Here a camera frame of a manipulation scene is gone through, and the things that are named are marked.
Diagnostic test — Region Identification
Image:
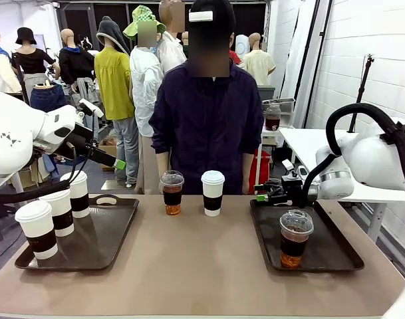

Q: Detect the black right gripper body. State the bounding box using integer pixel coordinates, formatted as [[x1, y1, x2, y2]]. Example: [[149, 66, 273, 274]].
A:
[[279, 177, 305, 209]]

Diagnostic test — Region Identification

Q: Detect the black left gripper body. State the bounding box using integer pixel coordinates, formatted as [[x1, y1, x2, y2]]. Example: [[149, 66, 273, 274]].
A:
[[57, 125, 96, 158]]

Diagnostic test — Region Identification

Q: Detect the white paper cup black sleeve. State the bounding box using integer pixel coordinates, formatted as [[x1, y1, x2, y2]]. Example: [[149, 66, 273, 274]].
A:
[[39, 188, 75, 237], [59, 170, 90, 219], [201, 170, 225, 217], [14, 200, 59, 261]]

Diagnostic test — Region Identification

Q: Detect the iced coffee clear plastic cup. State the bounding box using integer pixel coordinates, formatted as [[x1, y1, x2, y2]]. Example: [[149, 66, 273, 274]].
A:
[[159, 169, 186, 216], [279, 209, 315, 268]]

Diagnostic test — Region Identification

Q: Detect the person's right forearm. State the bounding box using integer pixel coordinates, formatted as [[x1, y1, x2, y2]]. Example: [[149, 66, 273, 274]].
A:
[[155, 151, 172, 195]]

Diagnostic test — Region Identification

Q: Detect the person's left forearm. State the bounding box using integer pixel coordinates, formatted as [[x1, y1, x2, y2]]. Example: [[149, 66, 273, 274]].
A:
[[241, 152, 255, 195]]

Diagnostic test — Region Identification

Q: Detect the dark brown serving tray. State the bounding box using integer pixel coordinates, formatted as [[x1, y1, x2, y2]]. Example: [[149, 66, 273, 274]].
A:
[[249, 198, 365, 273], [14, 194, 140, 272]]

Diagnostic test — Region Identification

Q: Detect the cardboard box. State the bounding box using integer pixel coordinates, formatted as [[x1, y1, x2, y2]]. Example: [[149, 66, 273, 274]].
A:
[[98, 143, 118, 172]]

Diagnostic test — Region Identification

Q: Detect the red bag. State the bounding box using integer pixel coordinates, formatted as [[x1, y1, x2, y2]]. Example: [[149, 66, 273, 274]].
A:
[[248, 149, 271, 195]]

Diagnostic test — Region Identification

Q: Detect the white side table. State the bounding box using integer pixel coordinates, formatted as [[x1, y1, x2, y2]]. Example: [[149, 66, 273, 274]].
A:
[[278, 127, 405, 243]]

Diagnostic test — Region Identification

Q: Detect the denim skirt torso form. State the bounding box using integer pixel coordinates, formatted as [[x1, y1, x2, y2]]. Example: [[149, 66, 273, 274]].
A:
[[29, 82, 68, 112]]

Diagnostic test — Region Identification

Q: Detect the mannequin in yellow blouse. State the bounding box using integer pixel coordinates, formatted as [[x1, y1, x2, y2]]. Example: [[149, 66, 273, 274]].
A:
[[94, 15, 140, 187]]

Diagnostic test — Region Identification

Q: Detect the glass jar dark liquid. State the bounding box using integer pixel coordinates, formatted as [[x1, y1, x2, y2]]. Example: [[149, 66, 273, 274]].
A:
[[264, 103, 282, 132]]

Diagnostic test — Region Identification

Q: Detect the mannequin in white shirt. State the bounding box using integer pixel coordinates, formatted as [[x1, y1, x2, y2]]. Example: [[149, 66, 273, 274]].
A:
[[122, 5, 166, 195]]

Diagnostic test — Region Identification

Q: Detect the mannequin in black jacket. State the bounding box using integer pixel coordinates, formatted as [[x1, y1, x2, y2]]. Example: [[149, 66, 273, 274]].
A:
[[58, 28, 96, 97]]

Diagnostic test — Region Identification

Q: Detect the person in navy jacket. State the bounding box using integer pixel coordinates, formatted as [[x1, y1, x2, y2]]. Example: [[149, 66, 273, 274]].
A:
[[148, 0, 265, 195]]

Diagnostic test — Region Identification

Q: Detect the mannequin in black top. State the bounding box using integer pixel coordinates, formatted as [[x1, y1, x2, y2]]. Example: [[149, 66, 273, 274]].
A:
[[11, 27, 62, 104]]

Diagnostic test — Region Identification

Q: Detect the grey hooded hat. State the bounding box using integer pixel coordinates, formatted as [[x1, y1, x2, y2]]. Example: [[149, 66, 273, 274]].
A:
[[96, 15, 132, 56]]

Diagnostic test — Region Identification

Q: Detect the black bucket hat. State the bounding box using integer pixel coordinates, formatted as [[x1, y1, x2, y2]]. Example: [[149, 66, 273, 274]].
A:
[[15, 27, 37, 46]]

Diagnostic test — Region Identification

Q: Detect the mannequin in pale yellow shirt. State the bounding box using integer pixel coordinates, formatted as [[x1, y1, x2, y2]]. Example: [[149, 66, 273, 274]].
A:
[[242, 32, 276, 86]]

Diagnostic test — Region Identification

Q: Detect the black tripod stand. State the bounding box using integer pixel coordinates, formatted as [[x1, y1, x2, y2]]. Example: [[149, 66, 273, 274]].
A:
[[350, 54, 376, 134]]

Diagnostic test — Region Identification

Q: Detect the mannequin in beige shirt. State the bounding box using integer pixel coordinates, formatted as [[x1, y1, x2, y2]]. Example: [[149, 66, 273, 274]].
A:
[[157, 0, 188, 74]]

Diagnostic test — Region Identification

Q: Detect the green checkered sun hat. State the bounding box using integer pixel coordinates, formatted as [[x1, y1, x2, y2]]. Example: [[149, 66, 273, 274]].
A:
[[122, 5, 166, 41]]

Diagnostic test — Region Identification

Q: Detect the white rectangular head device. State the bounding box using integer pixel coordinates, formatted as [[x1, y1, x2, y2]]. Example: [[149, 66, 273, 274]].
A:
[[188, 11, 213, 23]]

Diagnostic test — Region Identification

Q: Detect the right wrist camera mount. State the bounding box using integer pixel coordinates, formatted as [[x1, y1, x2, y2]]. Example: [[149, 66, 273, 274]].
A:
[[281, 159, 310, 182]]

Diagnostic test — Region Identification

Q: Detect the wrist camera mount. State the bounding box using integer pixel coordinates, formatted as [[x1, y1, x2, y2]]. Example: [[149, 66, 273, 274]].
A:
[[281, 159, 310, 182], [76, 98, 105, 118]]

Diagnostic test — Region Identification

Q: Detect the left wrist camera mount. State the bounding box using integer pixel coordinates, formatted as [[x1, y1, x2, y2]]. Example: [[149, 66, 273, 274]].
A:
[[76, 98, 105, 118]]

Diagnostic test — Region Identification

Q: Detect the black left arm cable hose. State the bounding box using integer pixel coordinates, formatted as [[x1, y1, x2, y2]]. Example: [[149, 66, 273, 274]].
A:
[[0, 179, 72, 204]]

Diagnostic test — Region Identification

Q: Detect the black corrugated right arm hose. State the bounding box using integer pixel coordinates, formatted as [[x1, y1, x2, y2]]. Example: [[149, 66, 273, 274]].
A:
[[301, 102, 405, 207]]

